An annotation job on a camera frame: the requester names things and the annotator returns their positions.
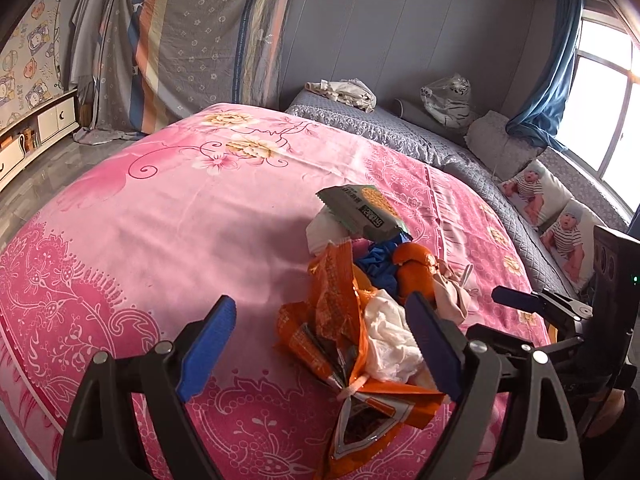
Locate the window with white frame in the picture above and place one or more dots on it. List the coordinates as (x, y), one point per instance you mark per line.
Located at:
(600, 126)

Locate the white tissue front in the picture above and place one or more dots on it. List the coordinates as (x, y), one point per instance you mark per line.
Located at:
(393, 355)

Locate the baby print pillow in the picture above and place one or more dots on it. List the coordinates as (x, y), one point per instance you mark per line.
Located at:
(536, 193)
(570, 239)

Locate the baby print pillow near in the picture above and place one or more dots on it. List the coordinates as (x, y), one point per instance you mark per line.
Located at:
(570, 239)

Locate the baby print pillow far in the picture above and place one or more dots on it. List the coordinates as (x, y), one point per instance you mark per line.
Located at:
(536, 193)

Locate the white low cabinet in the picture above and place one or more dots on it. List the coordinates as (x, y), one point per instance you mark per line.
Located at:
(33, 134)

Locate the grey quilted sofa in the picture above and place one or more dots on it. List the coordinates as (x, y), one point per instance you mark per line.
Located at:
(446, 154)

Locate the grey green snack packet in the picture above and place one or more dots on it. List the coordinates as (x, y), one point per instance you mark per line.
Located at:
(364, 212)

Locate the orange peel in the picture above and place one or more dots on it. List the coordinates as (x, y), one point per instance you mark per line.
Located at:
(362, 280)
(415, 270)

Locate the white tissue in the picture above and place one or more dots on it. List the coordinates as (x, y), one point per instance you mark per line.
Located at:
(393, 355)
(325, 229)

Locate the pink floral table cover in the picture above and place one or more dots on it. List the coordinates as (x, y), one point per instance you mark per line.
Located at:
(218, 204)

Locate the person's right hand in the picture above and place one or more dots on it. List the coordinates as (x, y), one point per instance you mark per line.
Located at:
(607, 409)

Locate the blue nitrile glove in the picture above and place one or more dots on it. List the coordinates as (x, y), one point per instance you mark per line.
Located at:
(377, 263)

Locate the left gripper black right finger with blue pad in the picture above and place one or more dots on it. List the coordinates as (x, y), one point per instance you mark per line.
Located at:
(538, 438)

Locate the cartoon wall poster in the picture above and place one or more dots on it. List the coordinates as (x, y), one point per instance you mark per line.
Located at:
(30, 62)

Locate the blue curtain left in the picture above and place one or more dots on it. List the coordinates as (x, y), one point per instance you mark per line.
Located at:
(538, 120)

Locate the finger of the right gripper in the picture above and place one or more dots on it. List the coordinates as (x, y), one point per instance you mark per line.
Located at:
(512, 351)
(530, 303)

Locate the tiger plush toy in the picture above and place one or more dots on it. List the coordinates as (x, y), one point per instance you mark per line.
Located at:
(449, 101)

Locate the striped sheet covered wardrobe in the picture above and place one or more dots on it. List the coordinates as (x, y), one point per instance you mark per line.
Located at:
(159, 61)

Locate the cream crumpled clothes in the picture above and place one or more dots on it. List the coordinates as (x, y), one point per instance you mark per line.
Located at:
(351, 92)

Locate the grey quilted cushion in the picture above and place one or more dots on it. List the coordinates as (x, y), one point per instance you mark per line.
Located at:
(503, 155)

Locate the grey hanging cloth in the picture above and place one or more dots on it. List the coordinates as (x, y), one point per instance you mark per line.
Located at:
(86, 22)

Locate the orange snack wrapper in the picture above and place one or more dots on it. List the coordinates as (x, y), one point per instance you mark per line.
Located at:
(326, 332)

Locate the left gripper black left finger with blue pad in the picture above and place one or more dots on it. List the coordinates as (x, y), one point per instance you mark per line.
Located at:
(102, 438)

